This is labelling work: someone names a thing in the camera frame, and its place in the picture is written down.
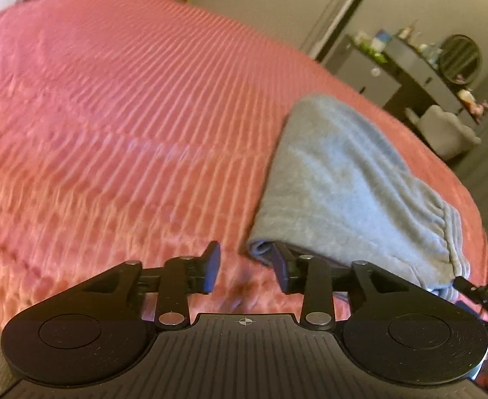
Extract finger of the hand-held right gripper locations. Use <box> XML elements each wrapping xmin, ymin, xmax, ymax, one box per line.
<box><xmin>452</xmin><ymin>276</ymin><xmax>484</xmax><ymax>301</ymax></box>

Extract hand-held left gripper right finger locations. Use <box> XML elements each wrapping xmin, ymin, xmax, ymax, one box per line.
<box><xmin>270</xmin><ymin>242</ymin><xmax>420</xmax><ymax>330</ymax></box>

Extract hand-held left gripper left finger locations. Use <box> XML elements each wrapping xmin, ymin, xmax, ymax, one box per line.
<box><xmin>80</xmin><ymin>241</ymin><xmax>222</xmax><ymax>330</ymax></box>

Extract grey sweat pants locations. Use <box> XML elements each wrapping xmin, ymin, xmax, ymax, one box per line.
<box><xmin>246</xmin><ymin>93</ymin><xmax>471</xmax><ymax>301</ymax></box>

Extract white upholstered chair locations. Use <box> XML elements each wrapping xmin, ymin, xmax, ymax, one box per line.
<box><xmin>405</xmin><ymin>105</ymin><xmax>482</xmax><ymax>161</ymax></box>

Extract pink ribbed blanket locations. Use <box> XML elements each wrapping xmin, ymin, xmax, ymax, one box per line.
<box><xmin>0</xmin><ymin>0</ymin><xmax>488</xmax><ymax>352</ymax></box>

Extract pink plush toy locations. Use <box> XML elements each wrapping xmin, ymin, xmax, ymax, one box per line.
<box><xmin>460</xmin><ymin>89</ymin><xmax>488</xmax><ymax>116</ymax></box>

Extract grey nightstand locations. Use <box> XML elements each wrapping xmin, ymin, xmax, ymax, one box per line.
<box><xmin>324</xmin><ymin>35</ymin><xmax>403</xmax><ymax>108</ymax></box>

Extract grey vanity desk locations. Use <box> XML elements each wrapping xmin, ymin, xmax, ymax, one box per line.
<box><xmin>383</xmin><ymin>37</ymin><xmax>478</xmax><ymax>122</ymax></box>

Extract round black-framed mirror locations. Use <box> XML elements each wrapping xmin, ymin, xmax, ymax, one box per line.
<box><xmin>438</xmin><ymin>34</ymin><xmax>483</xmax><ymax>84</ymax></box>

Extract blue and white box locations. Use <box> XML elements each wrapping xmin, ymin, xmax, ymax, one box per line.
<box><xmin>371</xmin><ymin>29</ymin><xmax>393</xmax><ymax>53</ymax></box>

